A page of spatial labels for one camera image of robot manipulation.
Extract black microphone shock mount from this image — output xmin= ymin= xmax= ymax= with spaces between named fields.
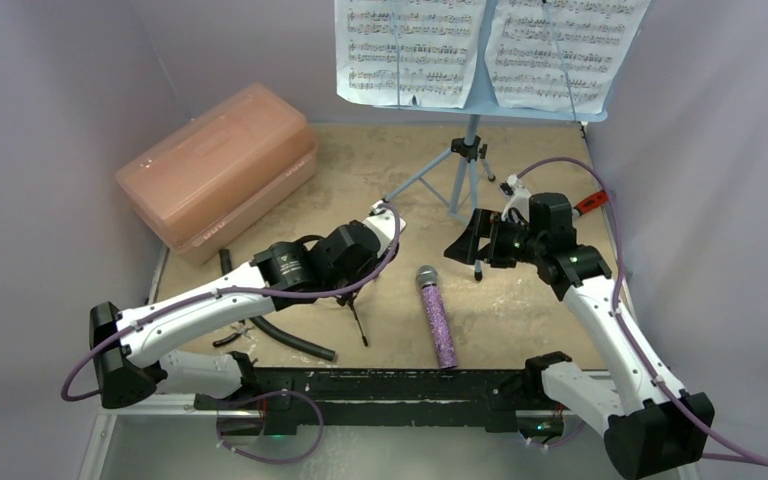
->
xmin=335 ymin=287 xmax=370 ymax=348

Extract sheet music page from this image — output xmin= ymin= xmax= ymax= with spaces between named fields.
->
xmin=485 ymin=0 xmax=650 ymax=116
xmin=333 ymin=0 xmax=486 ymax=109

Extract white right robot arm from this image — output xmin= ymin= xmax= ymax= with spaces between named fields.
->
xmin=444 ymin=193 xmax=715 ymax=479

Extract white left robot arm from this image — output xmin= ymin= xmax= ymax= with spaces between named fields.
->
xmin=89 ymin=214 xmax=405 ymax=409

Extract purple glitter microphone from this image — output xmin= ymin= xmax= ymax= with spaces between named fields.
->
xmin=416 ymin=265 xmax=458 ymax=370

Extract black foam tube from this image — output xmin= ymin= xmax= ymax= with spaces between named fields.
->
xmin=218 ymin=248 xmax=336 ymax=363

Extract black pliers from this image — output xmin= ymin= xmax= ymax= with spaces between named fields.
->
xmin=211 ymin=320 xmax=253 ymax=348

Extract translucent pink storage box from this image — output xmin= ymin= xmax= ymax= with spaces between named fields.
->
xmin=115 ymin=83 xmax=318 ymax=265

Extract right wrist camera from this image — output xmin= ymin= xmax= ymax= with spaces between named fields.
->
xmin=499 ymin=174 xmax=531 ymax=224

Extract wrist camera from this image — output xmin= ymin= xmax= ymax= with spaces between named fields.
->
xmin=361 ymin=200 xmax=407 ymax=258
xmin=499 ymin=174 xmax=531 ymax=224

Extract red handled wrench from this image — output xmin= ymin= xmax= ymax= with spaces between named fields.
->
xmin=573 ymin=190 xmax=609 ymax=218

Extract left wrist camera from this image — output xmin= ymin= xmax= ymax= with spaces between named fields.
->
xmin=361 ymin=200 xmax=407 ymax=258

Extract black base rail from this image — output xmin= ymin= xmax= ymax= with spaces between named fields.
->
xmin=194 ymin=367 xmax=577 ymax=440

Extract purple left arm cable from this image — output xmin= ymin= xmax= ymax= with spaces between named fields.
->
xmin=60 ymin=201 xmax=403 ymax=465

